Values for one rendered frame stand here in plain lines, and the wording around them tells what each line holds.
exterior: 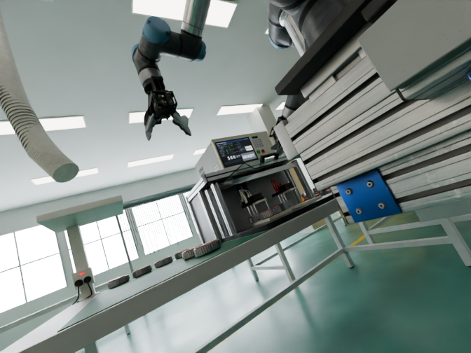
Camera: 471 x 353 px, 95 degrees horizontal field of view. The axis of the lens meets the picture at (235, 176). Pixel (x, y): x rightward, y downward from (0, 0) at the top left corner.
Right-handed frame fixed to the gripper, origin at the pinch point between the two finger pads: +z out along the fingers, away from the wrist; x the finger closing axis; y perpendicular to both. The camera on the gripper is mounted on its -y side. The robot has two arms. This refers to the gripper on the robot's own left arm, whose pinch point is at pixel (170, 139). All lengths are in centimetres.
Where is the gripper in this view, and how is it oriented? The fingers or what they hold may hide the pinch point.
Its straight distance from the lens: 76.5
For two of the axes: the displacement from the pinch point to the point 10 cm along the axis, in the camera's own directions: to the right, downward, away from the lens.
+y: 4.6, -3.7, -8.1
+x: 8.1, -2.1, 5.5
